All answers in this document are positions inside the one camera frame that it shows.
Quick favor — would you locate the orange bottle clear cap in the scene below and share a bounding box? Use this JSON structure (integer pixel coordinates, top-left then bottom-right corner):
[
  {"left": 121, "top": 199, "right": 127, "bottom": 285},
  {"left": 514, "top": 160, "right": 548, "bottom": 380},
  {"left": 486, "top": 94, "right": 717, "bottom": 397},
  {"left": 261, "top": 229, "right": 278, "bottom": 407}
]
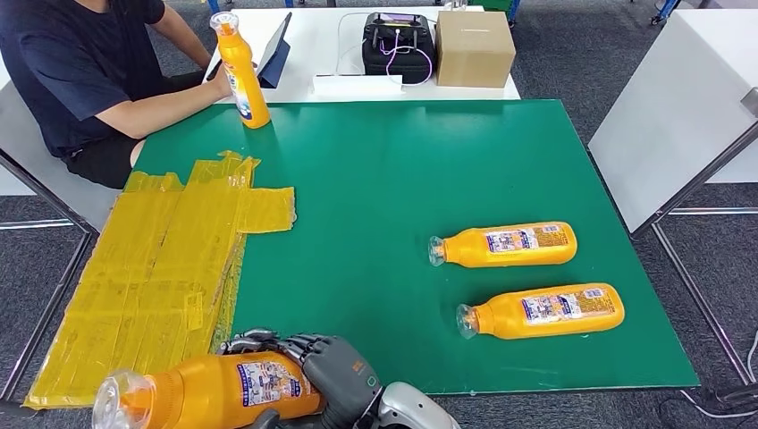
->
[
  {"left": 427, "top": 221, "right": 578, "bottom": 269},
  {"left": 91, "top": 350, "right": 325, "bottom": 429},
  {"left": 210, "top": 12, "right": 272, "bottom": 130},
  {"left": 456, "top": 282, "right": 626, "bottom": 341}
]

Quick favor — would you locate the yellow tape sheet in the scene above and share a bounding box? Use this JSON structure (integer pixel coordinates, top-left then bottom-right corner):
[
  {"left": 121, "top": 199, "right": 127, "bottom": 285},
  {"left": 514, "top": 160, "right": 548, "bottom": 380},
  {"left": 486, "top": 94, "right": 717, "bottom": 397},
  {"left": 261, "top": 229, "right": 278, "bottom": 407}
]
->
[{"left": 23, "top": 150, "right": 298, "bottom": 411}]

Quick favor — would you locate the white looped cable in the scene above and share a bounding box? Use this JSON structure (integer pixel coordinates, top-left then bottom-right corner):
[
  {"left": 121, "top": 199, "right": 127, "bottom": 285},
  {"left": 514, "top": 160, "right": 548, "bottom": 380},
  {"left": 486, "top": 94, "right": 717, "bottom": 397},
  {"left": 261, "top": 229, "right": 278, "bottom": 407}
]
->
[{"left": 378, "top": 28, "right": 434, "bottom": 87}]

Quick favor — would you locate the person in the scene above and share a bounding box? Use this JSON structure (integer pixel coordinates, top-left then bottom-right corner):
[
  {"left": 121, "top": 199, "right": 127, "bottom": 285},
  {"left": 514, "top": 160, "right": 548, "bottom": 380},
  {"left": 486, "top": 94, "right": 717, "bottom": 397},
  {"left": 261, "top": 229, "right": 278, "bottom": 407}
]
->
[{"left": 0, "top": 0, "right": 235, "bottom": 190}]

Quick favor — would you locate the white side table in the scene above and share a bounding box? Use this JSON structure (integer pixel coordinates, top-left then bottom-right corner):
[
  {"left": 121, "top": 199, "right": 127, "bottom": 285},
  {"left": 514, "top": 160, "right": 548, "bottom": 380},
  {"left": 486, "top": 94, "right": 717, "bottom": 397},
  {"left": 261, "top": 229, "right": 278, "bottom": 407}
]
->
[
  {"left": 0, "top": 77, "right": 122, "bottom": 404},
  {"left": 587, "top": 8, "right": 758, "bottom": 386}
]

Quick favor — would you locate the black floor cable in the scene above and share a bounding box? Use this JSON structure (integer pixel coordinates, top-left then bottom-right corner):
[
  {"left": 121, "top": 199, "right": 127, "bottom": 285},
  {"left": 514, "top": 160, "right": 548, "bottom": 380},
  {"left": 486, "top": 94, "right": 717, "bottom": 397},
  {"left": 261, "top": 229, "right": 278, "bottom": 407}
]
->
[{"left": 657, "top": 383, "right": 758, "bottom": 429}]

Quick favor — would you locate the thin white cable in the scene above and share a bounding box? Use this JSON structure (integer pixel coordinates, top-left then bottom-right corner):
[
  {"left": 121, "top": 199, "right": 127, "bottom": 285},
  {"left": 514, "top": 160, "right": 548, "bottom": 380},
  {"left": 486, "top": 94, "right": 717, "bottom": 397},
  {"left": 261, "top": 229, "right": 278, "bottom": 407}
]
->
[{"left": 335, "top": 12, "right": 371, "bottom": 77}]

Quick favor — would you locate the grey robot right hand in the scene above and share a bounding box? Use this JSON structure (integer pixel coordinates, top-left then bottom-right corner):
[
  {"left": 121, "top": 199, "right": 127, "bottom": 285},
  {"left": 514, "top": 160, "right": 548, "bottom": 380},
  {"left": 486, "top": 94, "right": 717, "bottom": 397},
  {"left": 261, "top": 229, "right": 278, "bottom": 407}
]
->
[{"left": 217, "top": 327, "right": 385, "bottom": 429}]

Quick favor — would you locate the person's right hand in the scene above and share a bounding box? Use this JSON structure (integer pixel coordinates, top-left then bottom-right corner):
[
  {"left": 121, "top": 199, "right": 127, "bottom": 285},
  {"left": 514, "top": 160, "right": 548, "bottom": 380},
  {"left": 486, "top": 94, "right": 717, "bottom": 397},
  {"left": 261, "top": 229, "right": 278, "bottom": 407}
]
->
[{"left": 208, "top": 63, "right": 235, "bottom": 101}]

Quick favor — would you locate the green table board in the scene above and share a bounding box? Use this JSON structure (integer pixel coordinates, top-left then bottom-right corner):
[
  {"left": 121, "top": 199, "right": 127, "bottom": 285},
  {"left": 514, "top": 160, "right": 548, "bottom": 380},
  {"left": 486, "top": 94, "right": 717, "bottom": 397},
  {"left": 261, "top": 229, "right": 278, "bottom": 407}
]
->
[{"left": 131, "top": 98, "right": 701, "bottom": 397}]

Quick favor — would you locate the brown cardboard box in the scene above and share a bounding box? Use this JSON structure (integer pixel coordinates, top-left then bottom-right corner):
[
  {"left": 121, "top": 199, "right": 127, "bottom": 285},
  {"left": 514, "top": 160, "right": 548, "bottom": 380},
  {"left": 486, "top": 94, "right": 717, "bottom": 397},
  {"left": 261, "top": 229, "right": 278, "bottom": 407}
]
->
[{"left": 434, "top": 10, "right": 518, "bottom": 89}]

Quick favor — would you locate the white floor cable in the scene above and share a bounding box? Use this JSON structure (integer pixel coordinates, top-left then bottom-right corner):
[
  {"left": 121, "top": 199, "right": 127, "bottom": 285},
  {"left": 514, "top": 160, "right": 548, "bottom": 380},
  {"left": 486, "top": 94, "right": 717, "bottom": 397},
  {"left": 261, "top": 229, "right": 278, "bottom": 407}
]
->
[{"left": 678, "top": 328, "right": 758, "bottom": 420}]

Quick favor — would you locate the tablet with dark folio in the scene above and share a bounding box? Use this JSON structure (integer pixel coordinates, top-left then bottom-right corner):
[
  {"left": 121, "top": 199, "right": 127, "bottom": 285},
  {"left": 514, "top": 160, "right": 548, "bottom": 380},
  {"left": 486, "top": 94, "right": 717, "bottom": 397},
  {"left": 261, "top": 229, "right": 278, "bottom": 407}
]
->
[{"left": 254, "top": 12, "right": 294, "bottom": 90}]

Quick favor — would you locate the black remote controller case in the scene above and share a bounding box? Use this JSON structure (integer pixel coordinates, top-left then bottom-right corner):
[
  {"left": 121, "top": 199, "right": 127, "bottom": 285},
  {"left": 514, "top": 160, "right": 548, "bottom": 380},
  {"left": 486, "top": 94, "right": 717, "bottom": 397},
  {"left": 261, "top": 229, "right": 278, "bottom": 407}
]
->
[{"left": 361, "top": 12, "right": 437, "bottom": 85}]

